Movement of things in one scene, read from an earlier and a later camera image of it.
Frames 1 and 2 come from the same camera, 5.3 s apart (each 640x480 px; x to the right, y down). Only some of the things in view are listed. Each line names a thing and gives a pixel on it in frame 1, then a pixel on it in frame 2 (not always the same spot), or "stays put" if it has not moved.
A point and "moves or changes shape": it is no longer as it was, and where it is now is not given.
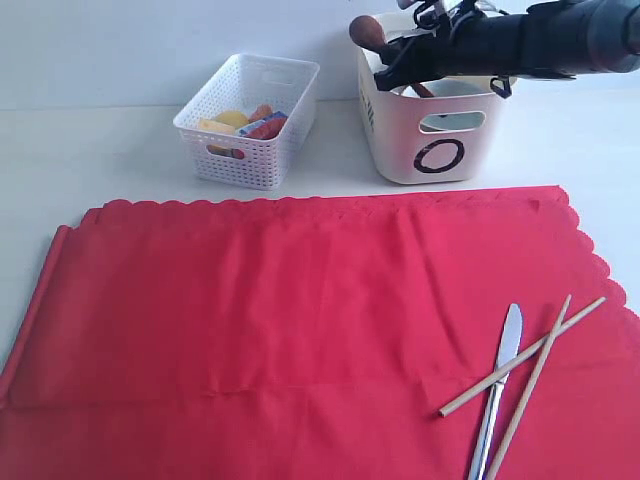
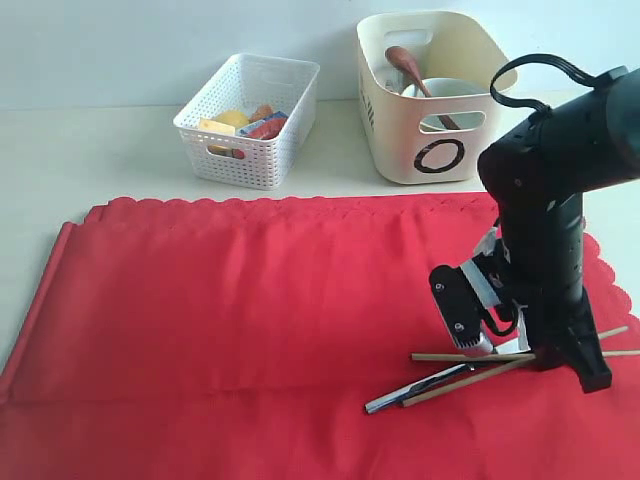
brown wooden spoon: [369, 33] moves or changes shape
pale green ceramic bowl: [452, 86] stays put
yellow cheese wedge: [215, 126] stays put
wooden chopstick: [528, 391] → [491, 375]
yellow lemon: [233, 118] stays put
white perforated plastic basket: [287, 85] stays put
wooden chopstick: [446, 409] → [500, 357]
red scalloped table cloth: [318, 337] stays put
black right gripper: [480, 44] → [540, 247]
